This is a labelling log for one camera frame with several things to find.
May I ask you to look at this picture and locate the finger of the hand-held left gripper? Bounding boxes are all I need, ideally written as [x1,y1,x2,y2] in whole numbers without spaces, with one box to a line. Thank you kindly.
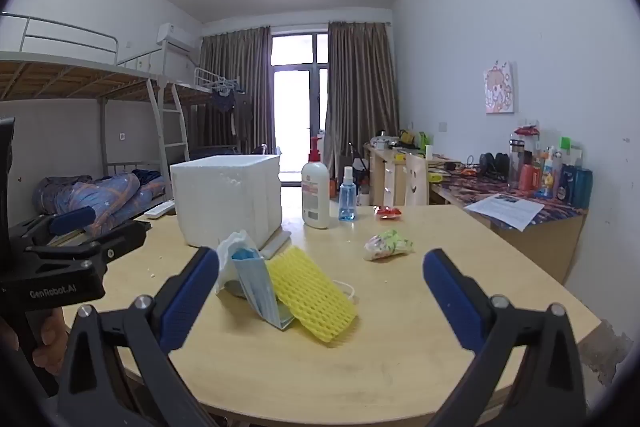
[9,206,99,242]
[24,220,152,269]

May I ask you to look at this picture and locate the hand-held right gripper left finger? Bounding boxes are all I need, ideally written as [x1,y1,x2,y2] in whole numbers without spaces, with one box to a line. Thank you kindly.
[57,247,221,427]

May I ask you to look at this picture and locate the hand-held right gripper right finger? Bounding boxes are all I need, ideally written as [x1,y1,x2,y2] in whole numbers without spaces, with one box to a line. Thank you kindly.
[422,248,588,427]

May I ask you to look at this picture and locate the green patterned cloth bundle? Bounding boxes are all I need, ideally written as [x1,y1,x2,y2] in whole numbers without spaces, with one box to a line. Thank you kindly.
[364,229,415,262]

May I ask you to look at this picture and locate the white foam box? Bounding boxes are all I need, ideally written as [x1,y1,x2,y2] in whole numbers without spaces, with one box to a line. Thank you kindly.
[170,154,283,250]

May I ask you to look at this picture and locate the yellow foam net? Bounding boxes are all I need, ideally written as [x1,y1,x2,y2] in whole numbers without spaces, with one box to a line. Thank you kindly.
[266,246,358,348]

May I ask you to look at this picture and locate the person's left hand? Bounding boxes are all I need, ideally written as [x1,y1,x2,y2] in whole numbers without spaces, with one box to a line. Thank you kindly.
[34,307,69,376]

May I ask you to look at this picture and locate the grey blanket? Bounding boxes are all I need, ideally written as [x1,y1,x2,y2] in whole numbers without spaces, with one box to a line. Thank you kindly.
[32,176,93,214]

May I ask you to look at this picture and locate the blue plaid quilt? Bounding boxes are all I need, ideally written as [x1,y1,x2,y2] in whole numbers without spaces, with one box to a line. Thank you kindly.
[55,173,142,235]

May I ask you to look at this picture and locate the white remote control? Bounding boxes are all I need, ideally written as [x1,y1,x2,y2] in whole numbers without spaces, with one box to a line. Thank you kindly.
[144,201,176,219]

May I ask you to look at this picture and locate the dark blue cloth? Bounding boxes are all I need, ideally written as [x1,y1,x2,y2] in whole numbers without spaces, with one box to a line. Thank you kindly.
[134,169,166,198]

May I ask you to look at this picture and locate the white foam lid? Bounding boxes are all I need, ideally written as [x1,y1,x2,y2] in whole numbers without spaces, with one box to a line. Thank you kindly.
[259,229,292,259]

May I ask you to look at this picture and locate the desk with patterned cover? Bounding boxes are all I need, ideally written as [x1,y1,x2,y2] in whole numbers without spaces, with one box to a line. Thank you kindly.
[430,159,589,285]

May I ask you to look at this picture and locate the printed paper sheet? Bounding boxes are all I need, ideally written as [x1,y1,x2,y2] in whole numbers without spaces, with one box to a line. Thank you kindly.
[464,193,545,232]

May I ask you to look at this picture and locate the white bunk bed ladder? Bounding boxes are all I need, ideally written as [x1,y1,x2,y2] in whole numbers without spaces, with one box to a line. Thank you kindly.
[146,79,191,188]

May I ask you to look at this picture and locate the wooden desk with drawers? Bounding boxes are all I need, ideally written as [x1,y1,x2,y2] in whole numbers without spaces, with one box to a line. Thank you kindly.
[362,142,431,208]

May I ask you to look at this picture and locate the blue spray bottle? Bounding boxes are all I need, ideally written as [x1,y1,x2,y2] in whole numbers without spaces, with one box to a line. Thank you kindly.
[338,166,358,222]

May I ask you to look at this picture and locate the metal bunk bed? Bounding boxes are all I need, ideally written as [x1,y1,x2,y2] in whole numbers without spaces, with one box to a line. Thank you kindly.
[0,13,191,238]
[172,67,242,155]

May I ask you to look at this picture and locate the black headphones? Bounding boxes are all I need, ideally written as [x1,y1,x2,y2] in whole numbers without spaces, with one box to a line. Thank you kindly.
[479,152,511,182]

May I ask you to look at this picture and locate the white cartoon bottle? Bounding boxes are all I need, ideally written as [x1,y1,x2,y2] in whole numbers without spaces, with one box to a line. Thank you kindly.
[539,147,561,199]

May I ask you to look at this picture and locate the white lotion bottle red pump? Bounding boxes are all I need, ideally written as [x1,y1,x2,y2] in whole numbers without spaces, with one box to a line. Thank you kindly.
[301,136,331,229]

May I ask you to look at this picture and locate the teal bottle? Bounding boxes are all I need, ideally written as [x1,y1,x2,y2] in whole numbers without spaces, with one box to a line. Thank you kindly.
[572,168,594,209]

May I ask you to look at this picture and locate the hanging dark clothes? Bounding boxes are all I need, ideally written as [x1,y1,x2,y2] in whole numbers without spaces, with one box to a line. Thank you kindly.
[210,79,253,140]

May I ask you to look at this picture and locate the white air conditioner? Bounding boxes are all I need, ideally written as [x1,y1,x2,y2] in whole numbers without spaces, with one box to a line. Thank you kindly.
[156,23,196,54]

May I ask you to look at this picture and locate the brown curtain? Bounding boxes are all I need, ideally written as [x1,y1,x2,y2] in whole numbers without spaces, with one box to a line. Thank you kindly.
[325,22,401,165]
[200,27,273,155]

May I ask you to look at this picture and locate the glass balcony door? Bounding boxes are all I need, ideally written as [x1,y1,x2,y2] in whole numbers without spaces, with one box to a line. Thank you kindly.
[270,33,331,175]

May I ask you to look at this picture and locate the pink cartoon wall poster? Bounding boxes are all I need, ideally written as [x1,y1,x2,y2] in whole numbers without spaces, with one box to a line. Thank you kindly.
[483,61,517,114]

